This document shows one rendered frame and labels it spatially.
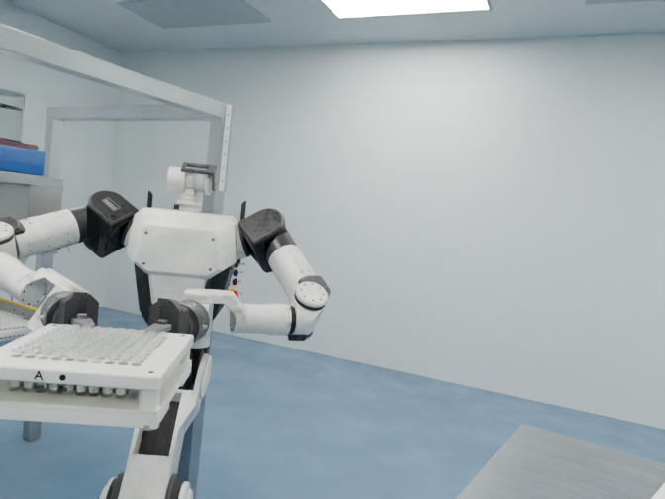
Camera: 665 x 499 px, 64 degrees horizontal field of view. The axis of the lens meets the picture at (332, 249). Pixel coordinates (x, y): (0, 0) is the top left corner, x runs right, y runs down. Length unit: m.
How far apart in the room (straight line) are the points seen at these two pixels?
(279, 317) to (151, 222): 0.42
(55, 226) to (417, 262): 3.69
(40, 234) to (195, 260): 0.36
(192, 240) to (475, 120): 3.66
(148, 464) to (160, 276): 0.44
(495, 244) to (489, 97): 1.21
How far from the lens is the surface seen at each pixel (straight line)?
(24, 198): 1.80
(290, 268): 1.34
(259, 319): 1.21
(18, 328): 1.85
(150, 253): 1.41
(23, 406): 0.82
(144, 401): 0.77
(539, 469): 1.12
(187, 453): 2.41
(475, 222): 4.66
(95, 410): 0.79
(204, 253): 1.38
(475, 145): 4.73
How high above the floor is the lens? 1.29
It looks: 3 degrees down
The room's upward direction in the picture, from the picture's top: 6 degrees clockwise
